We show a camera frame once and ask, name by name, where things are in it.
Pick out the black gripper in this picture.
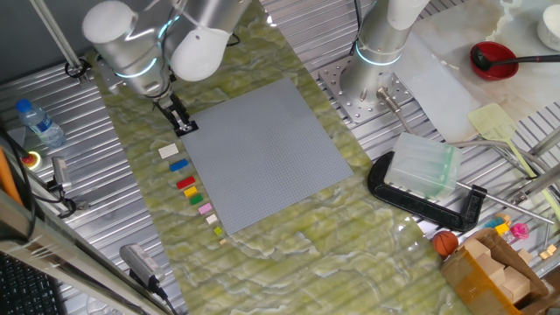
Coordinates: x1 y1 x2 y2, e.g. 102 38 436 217
152 92 197 135

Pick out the black Lego plate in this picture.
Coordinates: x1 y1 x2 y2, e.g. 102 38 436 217
174 119 200 137

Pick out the black ladle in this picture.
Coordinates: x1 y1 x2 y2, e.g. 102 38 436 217
470 45 560 73

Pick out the white Lego plate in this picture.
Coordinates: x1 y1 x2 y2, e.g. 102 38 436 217
157 143 180 159

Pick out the large grey Lego baseplate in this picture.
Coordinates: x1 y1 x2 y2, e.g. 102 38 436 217
179 77 354 236

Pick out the clear water bottle blue cap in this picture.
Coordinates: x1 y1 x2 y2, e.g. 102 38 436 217
15 98 67 149

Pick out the metal tripod pole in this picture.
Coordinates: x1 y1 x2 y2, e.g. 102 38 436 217
28 0 93 85

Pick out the red emergency stop button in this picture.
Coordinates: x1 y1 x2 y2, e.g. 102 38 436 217
20 150 43 172

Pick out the orange pole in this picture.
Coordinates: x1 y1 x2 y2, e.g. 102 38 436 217
0 146 23 207

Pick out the green marble pattern mat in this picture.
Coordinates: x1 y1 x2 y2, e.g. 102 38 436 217
85 0 463 315

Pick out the black keyboard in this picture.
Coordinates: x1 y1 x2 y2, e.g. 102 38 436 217
0 251 67 315

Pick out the black C-clamp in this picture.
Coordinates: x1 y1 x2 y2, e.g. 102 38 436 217
367 150 555 234

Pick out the translucent plastic box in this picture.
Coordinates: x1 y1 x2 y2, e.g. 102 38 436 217
383 131 464 201

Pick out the small toy basketball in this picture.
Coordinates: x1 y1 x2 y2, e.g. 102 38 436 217
431 230 460 258

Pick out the pale yellow slotted spatula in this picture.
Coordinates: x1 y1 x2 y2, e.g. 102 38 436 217
466 102 560 222

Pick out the wooden block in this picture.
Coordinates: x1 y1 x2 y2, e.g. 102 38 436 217
474 252 507 282
501 266 532 304
462 238 492 260

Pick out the red bowl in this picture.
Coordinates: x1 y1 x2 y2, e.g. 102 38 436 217
469 41 520 82

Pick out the brown cardboard box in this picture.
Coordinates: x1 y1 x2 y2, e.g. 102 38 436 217
440 227 557 315

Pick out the white marble pattern mat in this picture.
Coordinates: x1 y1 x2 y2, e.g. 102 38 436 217
393 0 560 144

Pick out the pink toy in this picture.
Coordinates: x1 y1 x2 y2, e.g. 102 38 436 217
509 221 531 241

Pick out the aluminium profile bar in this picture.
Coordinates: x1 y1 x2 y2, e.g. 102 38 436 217
527 125 560 158
508 162 560 207

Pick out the white cup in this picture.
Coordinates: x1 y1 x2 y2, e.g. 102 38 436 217
536 3 560 53

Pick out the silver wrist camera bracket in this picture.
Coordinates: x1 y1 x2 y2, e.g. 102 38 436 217
94 54 123 95

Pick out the grey depth camera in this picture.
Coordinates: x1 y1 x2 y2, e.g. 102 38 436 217
48 156 74 193
118 242 164 290

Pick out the metal camera mount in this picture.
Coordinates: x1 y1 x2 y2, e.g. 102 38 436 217
45 178 91 220

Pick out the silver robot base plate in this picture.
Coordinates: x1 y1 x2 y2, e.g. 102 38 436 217
318 55 415 125

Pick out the aluminium frame rail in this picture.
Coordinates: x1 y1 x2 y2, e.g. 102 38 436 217
0 187 174 315

